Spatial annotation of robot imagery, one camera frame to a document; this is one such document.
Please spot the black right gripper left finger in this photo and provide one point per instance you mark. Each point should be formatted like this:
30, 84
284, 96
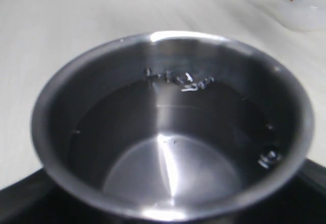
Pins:
37, 199

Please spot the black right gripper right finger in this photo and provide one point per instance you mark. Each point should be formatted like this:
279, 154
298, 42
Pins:
301, 200

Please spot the clear plastic water pitcher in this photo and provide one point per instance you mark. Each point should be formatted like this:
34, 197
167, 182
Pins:
302, 15

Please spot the stainless steel cup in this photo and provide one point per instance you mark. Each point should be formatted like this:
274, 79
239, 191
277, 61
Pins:
172, 126

